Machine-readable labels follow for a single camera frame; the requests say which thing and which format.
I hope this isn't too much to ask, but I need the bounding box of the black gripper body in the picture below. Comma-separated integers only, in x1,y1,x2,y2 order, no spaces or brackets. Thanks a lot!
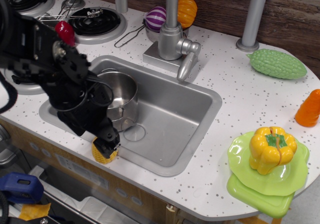
48,77,120,147

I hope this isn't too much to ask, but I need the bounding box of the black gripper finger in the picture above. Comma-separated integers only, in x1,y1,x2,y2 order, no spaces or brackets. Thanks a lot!
94,138,118,159

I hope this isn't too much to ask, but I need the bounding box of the yellow toy corn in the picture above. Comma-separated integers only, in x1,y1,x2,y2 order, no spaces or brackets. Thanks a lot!
91,137,118,164

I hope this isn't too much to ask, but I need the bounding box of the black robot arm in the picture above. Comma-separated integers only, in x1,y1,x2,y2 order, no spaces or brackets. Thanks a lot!
0,0,120,159

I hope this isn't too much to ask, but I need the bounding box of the stainless steel pot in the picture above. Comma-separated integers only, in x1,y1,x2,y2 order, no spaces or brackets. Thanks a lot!
98,69,139,132

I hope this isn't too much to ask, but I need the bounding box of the grey toy sink basin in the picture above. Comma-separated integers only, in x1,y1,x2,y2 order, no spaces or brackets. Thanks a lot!
38,55,223,177

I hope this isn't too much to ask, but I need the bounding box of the front black stove burner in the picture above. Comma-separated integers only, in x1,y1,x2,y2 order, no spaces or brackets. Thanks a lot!
0,69,45,96

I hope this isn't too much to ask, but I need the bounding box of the black stove burner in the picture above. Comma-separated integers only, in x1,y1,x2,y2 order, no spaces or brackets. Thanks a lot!
68,7,127,45
0,69,45,96

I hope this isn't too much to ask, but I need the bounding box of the dark red toy vegetable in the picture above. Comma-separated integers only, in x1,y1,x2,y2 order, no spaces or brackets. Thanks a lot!
54,21,75,47

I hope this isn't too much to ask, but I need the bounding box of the rear black stove burner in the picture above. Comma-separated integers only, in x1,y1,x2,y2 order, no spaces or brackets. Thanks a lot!
68,7,127,45

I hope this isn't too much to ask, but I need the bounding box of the blue clamp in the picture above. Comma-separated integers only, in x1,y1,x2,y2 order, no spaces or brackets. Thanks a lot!
0,172,44,204

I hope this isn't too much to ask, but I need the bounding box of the yellow masking tape piece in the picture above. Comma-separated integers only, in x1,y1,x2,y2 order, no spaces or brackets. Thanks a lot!
18,203,51,221

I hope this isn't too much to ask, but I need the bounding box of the silver toy faucet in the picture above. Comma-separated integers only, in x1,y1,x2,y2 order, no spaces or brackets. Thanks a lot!
143,0,201,82

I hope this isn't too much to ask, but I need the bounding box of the rear silver stove knob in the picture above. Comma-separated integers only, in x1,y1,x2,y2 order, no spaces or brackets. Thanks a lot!
60,0,85,14

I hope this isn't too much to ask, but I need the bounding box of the purple striped toy onion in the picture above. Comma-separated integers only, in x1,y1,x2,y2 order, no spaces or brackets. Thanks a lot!
144,6,166,33

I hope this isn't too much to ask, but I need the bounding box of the far left stove burner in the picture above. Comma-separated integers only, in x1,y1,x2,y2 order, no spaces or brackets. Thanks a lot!
7,0,55,18

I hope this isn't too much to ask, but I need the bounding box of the orange toy pumpkin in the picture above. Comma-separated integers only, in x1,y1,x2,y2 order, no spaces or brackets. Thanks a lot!
177,0,198,29

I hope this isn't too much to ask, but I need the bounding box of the yellow toy bell pepper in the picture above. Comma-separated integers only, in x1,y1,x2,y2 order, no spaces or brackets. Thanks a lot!
249,126,298,175

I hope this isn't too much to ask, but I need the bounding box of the grey right support pole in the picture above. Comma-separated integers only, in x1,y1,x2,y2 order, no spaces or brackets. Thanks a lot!
236,0,266,53

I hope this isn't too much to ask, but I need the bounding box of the green plastic cutting board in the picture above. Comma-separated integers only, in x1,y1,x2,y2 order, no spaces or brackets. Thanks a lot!
226,174,295,219

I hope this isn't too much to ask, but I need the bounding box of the light green plastic plate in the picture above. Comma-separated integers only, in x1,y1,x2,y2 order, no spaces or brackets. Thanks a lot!
227,131,310,196

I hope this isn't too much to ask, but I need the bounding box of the green toy bitter melon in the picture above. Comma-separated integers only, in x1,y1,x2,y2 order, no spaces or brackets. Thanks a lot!
246,49,308,80

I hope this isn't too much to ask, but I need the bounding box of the orange toy carrot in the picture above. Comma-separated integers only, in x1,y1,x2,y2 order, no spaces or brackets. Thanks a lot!
294,89,320,127

